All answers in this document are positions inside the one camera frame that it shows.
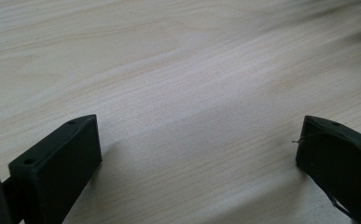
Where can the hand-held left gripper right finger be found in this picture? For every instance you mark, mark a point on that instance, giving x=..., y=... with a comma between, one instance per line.
x=340, y=161

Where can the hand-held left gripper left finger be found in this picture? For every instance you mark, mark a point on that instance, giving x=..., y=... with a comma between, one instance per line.
x=60, y=168

